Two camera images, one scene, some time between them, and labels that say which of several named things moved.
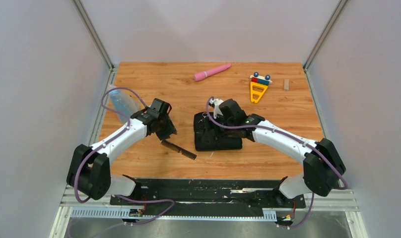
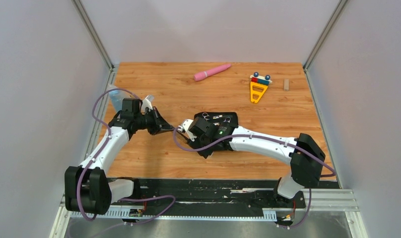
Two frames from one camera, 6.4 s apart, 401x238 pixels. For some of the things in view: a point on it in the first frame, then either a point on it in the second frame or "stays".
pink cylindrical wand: x=200 y=75 stays
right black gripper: x=218 y=118 -> x=193 y=142
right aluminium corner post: x=334 y=19 stays
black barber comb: x=184 y=152 -> x=182 y=137
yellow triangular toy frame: x=260 y=93 stays
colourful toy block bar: x=256 y=78 stays
